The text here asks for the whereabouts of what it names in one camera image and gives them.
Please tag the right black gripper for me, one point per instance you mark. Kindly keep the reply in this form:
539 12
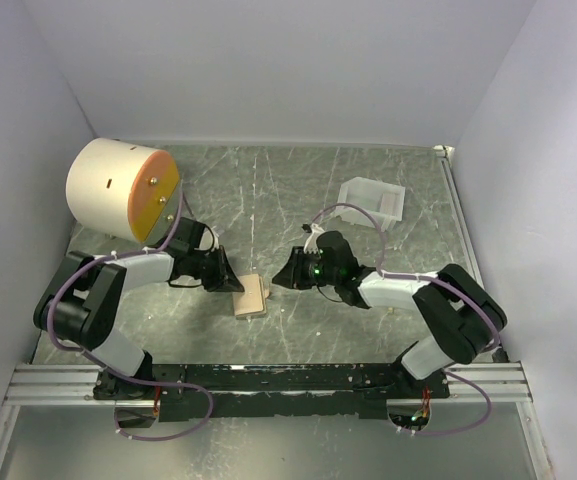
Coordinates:
291 275

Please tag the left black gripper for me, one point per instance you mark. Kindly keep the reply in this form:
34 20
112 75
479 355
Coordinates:
225 278

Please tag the beige leather card holder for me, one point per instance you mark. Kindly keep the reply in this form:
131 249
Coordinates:
252 302

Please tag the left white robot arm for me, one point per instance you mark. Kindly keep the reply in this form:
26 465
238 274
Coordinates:
82 299

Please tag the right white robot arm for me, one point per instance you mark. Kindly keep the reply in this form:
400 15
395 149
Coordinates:
463 319

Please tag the white card tray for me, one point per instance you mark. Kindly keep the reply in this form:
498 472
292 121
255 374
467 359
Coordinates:
366 194

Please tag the cream cylinder with orange face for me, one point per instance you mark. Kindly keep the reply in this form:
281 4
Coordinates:
124 190

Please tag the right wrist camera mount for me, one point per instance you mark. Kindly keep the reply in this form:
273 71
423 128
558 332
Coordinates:
314 231

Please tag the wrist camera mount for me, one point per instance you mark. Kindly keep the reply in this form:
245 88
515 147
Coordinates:
314 231
216 234

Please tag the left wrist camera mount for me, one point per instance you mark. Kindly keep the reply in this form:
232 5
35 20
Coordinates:
216 234

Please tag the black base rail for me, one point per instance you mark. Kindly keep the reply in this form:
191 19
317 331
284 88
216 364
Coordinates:
255 391

